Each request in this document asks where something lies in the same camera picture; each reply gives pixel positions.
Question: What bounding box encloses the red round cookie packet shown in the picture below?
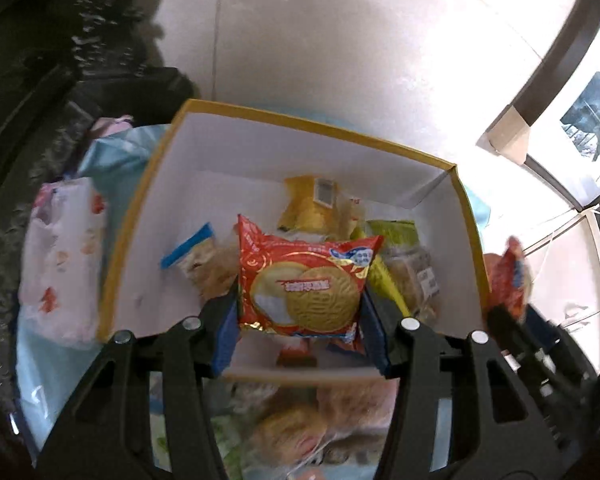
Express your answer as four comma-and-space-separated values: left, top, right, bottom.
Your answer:
236, 214, 385, 342

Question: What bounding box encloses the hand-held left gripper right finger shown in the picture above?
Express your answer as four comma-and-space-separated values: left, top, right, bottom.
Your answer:
357, 290, 563, 480

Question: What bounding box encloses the golden bread packet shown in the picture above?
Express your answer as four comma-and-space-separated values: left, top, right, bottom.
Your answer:
249, 400, 332, 467

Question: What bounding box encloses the pale green packet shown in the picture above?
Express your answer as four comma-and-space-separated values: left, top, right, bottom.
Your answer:
149, 385, 253, 480

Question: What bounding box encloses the yellow snack packet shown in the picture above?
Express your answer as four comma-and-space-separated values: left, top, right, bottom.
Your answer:
277, 175, 342, 235

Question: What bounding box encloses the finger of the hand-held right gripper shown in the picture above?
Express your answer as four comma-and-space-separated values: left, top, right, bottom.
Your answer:
485, 305, 528, 358

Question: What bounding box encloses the long rice cracker packet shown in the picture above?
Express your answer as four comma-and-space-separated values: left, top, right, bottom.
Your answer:
336, 197, 367, 241

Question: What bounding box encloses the dark framed picture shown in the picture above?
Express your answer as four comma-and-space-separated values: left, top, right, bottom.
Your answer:
512, 0, 600, 211

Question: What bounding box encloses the red snack packet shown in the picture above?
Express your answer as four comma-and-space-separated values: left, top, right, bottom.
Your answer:
484, 236, 532, 322

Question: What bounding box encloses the green snack packet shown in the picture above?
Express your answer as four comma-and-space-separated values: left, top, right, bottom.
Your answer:
352, 219, 421, 311

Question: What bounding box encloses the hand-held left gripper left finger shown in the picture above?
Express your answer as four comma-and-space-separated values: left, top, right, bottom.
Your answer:
35, 290, 241, 480

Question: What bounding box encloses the pink bread packet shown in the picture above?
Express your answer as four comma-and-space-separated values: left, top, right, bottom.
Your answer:
314, 379, 402, 437

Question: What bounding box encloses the white floral packet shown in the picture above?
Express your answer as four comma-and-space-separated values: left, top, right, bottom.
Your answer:
19, 177, 110, 347

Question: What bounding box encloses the clear brown cake packet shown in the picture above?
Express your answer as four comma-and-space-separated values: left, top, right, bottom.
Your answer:
382, 245, 442, 323

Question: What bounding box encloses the cardboard corner protector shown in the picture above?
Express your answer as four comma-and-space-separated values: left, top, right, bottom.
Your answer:
475, 105, 531, 166

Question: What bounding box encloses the white cabinet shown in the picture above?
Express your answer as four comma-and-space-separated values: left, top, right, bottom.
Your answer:
522, 205, 600, 376

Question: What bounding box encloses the blue-edged clear snack packet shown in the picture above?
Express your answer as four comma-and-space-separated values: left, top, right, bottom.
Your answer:
160, 222, 241, 301

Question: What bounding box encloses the small pink packet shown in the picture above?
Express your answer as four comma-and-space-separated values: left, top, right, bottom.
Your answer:
91, 115, 135, 140

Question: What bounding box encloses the yellow-edged cardboard box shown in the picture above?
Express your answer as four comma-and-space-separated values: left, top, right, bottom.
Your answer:
96, 100, 492, 383

